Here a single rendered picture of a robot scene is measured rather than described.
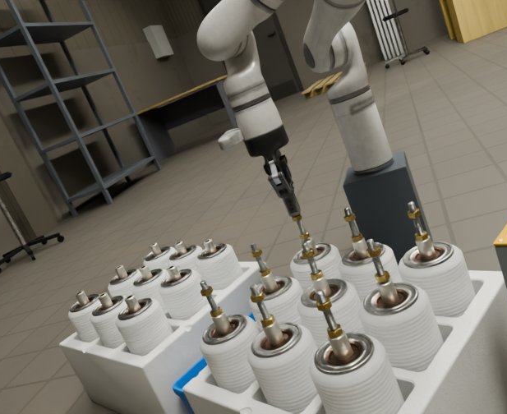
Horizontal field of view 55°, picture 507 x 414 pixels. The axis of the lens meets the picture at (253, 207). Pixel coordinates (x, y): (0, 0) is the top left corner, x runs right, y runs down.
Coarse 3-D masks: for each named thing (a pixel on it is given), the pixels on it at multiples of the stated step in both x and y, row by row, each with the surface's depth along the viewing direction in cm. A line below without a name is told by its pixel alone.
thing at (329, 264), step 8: (336, 248) 90; (328, 256) 88; (336, 256) 88; (296, 264) 89; (304, 264) 88; (320, 264) 87; (328, 264) 87; (336, 264) 88; (296, 272) 89; (304, 272) 88; (328, 272) 87; (336, 272) 88; (304, 280) 88; (304, 288) 90
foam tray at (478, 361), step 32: (480, 288) 76; (448, 320) 69; (480, 320) 66; (448, 352) 63; (480, 352) 66; (192, 384) 79; (256, 384) 72; (416, 384) 60; (448, 384) 60; (480, 384) 65
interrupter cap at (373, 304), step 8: (376, 288) 69; (400, 288) 67; (408, 288) 66; (416, 288) 65; (368, 296) 68; (376, 296) 68; (400, 296) 66; (408, 296) 65; (416, 296) 64; (368, 304) 67; (376, 304) 66; (384, 304) 66; (392, 304) 65; (400, 304) 64; (408, 304) 63; (368, 312) 65; (376, 312) 64; (384, 312) 63; (392, 312) 63
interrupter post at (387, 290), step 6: (378, 282) 66; (390, 282) 64; (378, 288) 65; (384, 288) 65; (390, 288) 65; (384, 294) 65; (390, 294) 65; (396, 294) 65; (384, 300) 65; (390, 300) 65; (396, 300) 65
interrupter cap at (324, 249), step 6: (318, 246) 93; (324, 246) 91; (330, 246) 90; (300, 252) 93; (318, 252) 91; (324, 252) 89; (294, 258) 92; (300, 258) 91; (306, 258) 90; (318, 258) 87
